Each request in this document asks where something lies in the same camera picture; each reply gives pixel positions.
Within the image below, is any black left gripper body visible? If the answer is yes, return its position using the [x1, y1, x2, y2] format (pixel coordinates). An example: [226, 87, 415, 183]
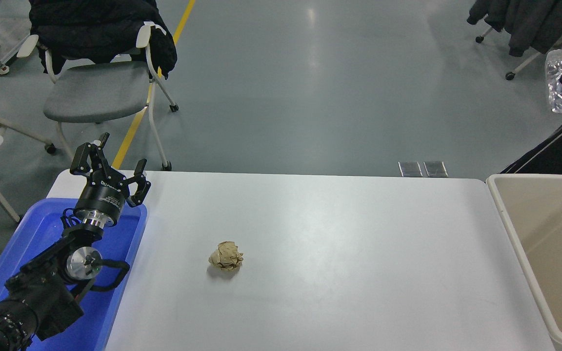
[76, 172, 133, 221]

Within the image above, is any grey seat white chair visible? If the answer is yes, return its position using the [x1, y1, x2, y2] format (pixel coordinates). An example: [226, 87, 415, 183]
[16, 22, 180, 171]

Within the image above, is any blue plastic tray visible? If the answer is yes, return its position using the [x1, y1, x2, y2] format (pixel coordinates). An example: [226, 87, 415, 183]
[0, 197, 147, 351]

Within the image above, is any crumpled tan paper ball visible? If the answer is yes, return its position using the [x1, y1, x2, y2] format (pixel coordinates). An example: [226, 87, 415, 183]
[208, 241, 244, 272]

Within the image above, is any black jacket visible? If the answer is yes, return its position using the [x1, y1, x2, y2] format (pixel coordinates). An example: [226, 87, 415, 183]
[28, 0, 178, 79]

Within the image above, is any white wheeled chair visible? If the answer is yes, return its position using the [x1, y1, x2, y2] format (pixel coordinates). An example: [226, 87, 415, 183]
[475, 7, 562, 81]

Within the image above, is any large pale plastic bin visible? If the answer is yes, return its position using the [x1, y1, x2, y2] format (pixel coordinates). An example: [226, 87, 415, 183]
[486, 174, 562, 348]

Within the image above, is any dark grey coat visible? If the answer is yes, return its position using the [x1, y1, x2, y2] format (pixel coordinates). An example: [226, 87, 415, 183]
[466, 0, 562, 58]

